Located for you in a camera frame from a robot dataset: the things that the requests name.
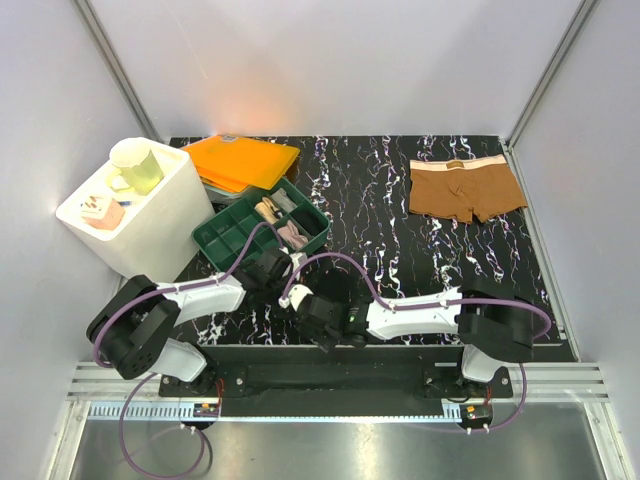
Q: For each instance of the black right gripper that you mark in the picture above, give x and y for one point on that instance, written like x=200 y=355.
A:
x=323 y=344

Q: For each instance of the pink rolled sock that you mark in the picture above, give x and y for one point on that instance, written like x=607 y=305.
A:
x=292 y=235

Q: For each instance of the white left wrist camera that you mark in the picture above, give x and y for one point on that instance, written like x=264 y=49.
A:
x=297 y=258

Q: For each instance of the aluminium front rail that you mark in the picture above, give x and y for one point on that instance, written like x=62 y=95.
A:
x=135 y=400

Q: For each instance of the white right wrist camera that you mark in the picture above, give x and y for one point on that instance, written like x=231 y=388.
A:
x=294 y=297

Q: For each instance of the green divided organizer tray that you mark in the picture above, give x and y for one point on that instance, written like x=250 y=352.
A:
x=235 y=228

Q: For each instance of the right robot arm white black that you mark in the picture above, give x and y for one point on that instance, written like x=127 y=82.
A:
x=496 y=326

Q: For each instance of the brown boxer briefs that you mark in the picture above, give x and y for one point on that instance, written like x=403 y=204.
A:
x=464 y=190

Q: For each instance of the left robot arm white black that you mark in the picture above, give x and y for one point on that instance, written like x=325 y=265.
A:
x=132 y=333

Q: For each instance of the beige rolled sock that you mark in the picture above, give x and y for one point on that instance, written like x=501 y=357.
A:
x=269 y=210

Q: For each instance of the grey rolled sock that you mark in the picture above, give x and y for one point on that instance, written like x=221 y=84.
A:
x=284 y=202

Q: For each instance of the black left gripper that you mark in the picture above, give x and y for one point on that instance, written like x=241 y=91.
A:
x=283 y=279

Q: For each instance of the yellow green cup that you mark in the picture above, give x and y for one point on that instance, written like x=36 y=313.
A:
x=135 y=167

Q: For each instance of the black underwear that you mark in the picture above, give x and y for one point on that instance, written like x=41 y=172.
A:
x=335 y=285

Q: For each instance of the white storage bin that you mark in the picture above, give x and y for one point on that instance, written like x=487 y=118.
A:
x=154 y=236

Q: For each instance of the pink box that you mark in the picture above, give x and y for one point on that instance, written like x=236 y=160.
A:
x=102 y=212

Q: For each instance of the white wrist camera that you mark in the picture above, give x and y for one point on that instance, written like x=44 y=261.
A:
x=297 y=258
x=294 y=297

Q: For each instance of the orange and teal folders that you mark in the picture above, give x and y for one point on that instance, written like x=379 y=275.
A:
x=233 y=163

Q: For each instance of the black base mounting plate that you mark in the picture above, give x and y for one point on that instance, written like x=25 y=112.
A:
x=419 y=370

